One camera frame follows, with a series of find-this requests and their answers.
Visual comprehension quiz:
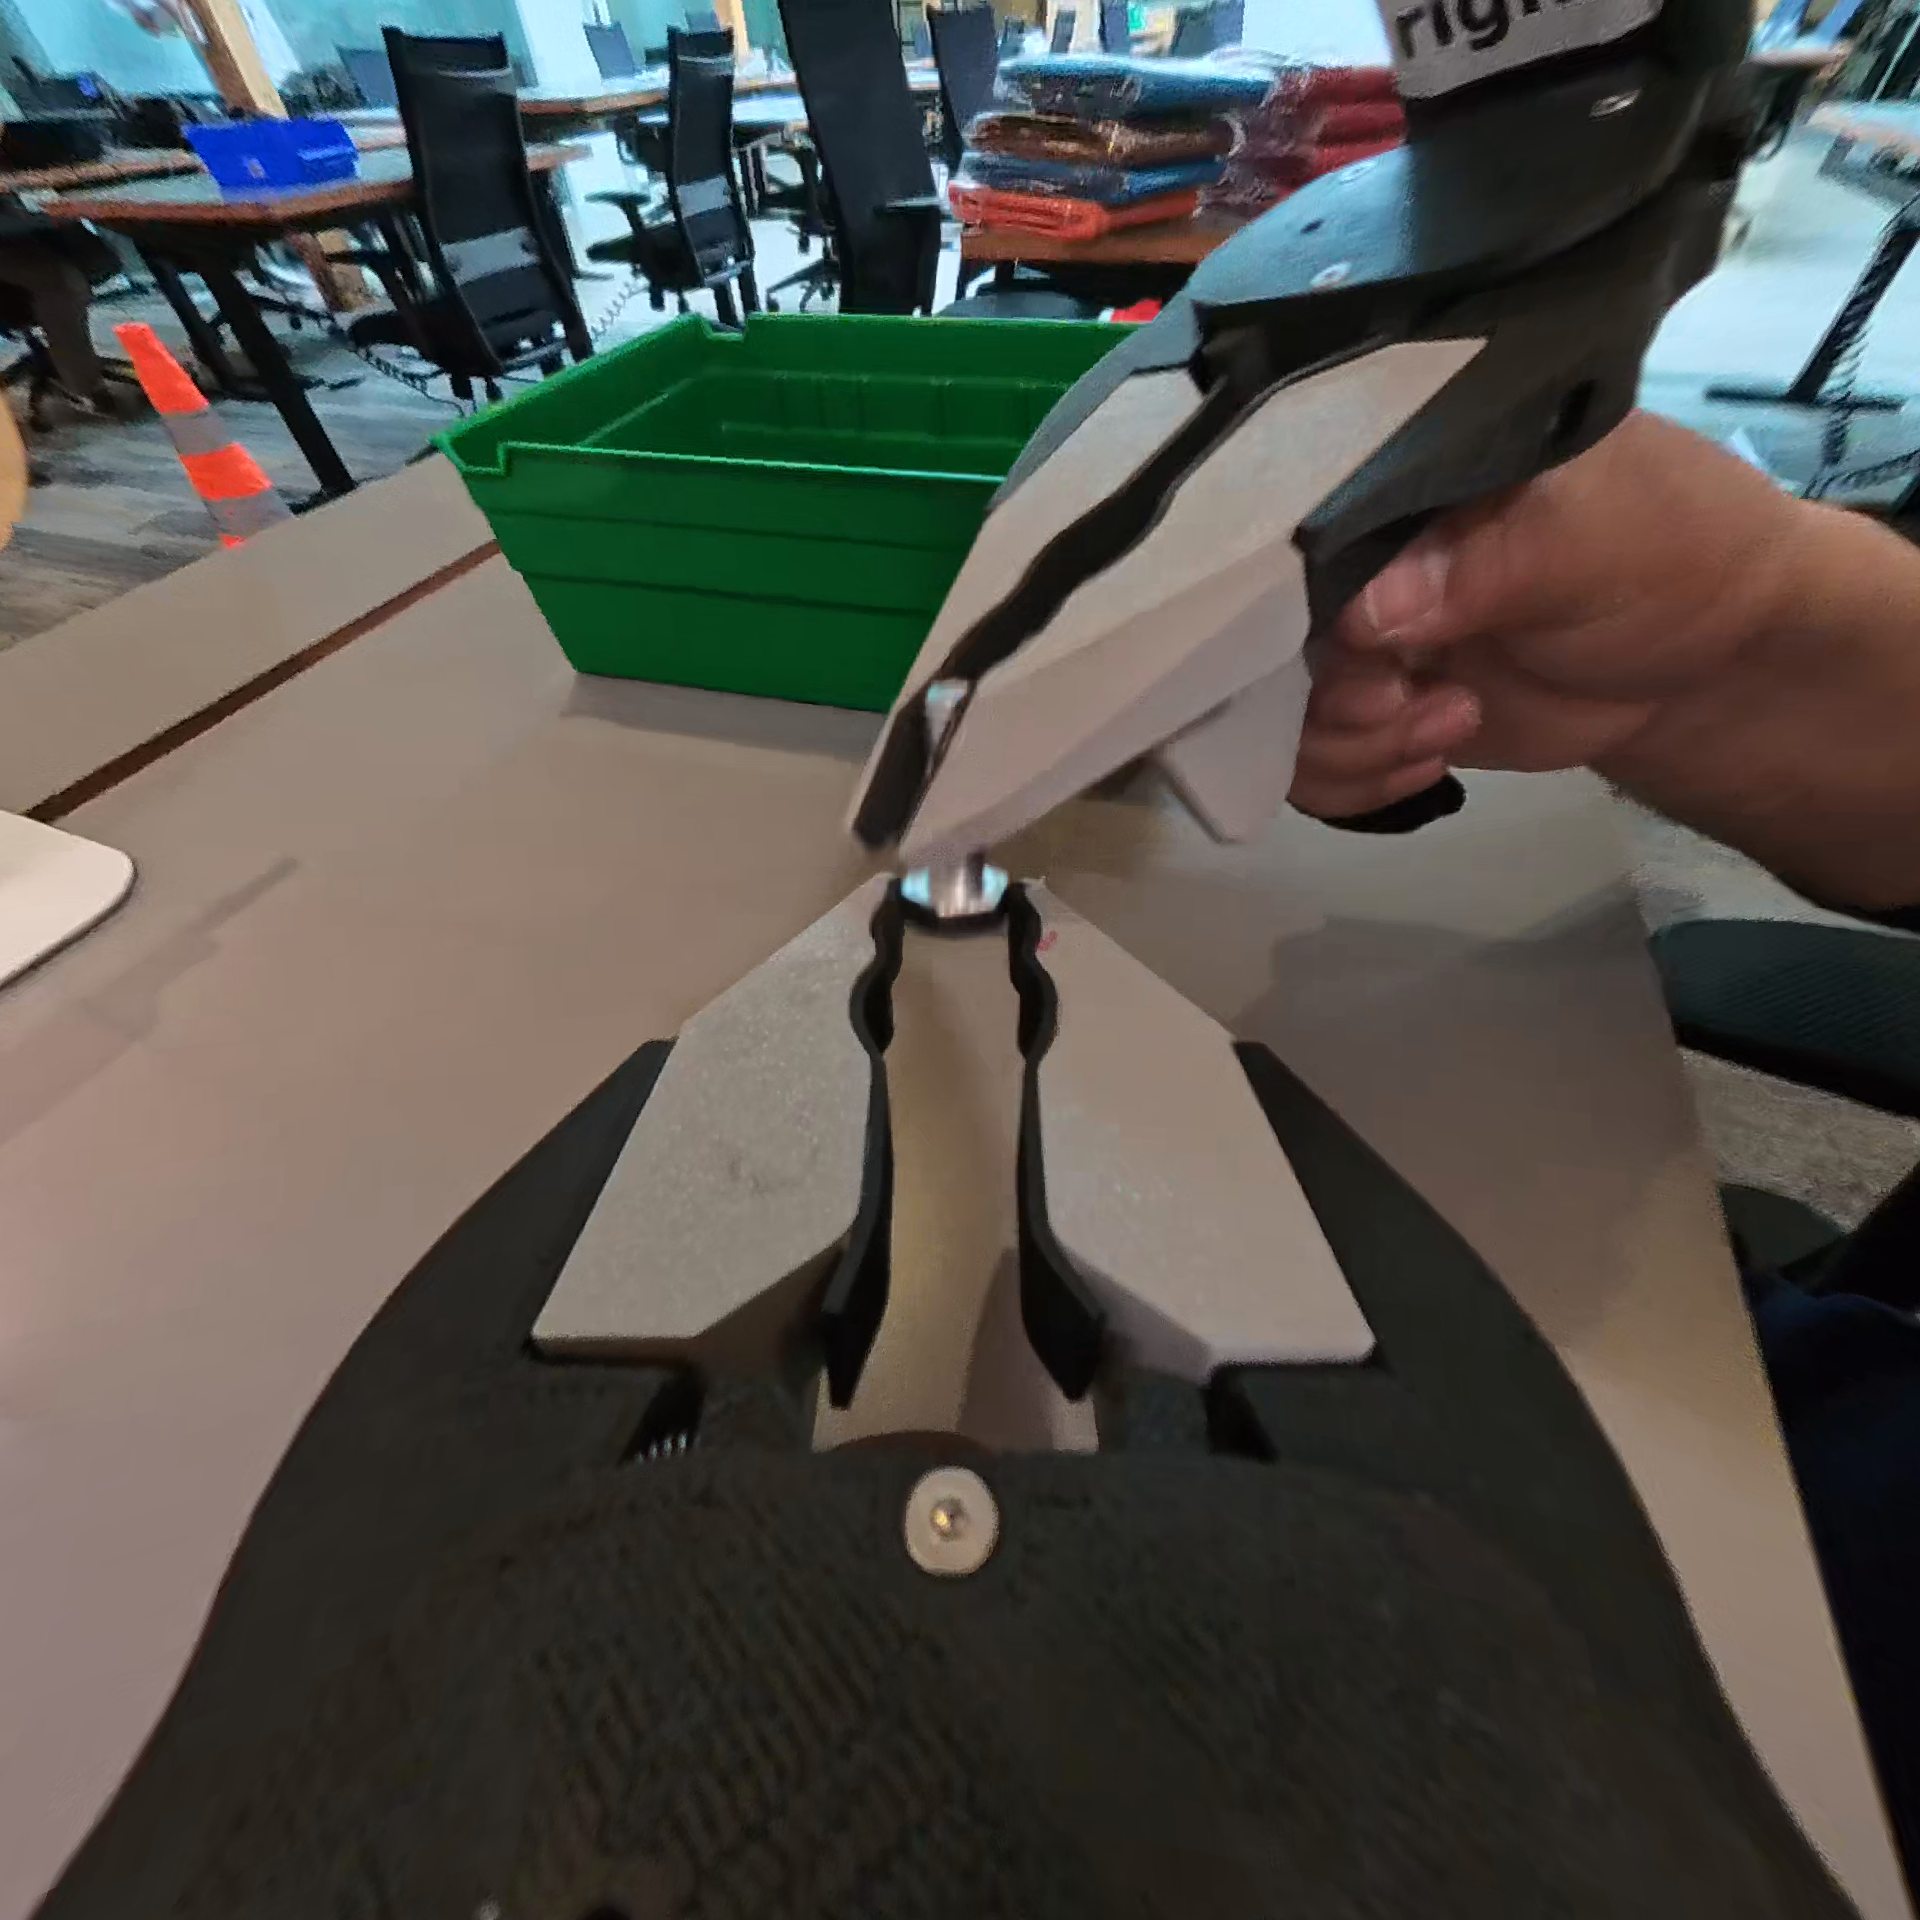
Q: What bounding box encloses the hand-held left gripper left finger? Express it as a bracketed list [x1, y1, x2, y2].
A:
[532, 878, 902, 1412]

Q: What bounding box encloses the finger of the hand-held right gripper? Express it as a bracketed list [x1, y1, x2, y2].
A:
[850, 363, 1204, 851]
[898, 339, 1490, 873]

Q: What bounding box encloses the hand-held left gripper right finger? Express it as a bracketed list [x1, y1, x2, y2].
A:
[1007, 879, 1378, 1404]

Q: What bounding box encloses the silver hex bolt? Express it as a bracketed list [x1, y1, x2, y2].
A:
[898, 860, 1011, 937]

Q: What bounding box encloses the green plastic bin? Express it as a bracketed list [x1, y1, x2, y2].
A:
[434, 312, 1137, 713]

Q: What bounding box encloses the person's right forearm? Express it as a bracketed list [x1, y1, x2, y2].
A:
[1792, 486, 1920, 922]

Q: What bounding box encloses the person's right hand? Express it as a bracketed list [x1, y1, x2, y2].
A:
[1291, 410, 1834, 846]

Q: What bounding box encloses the stack of folded cloths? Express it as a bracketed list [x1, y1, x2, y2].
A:
[948, 51, 1411, 244]

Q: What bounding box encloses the black office chair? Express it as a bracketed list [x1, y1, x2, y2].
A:
[589, 28, 763, 328]
[379, 24, 599, 410]
[777, 0, 1100, 321]

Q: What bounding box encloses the dark grey office chair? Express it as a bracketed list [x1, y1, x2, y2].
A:
[1650, 918, 1920, 1121]

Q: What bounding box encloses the white tablet stand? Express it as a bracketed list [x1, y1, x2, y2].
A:
[0, 810, 138, 989]

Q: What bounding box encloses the person's dark clothing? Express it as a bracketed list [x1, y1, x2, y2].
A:
[1755, 1186, 1920, 1920]

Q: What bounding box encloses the orange traffic cone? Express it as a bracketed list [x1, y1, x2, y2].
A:
[114, 322, 295, 550]

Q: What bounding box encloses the small blue bin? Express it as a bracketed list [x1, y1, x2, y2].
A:
[185, 119, 364, 194]

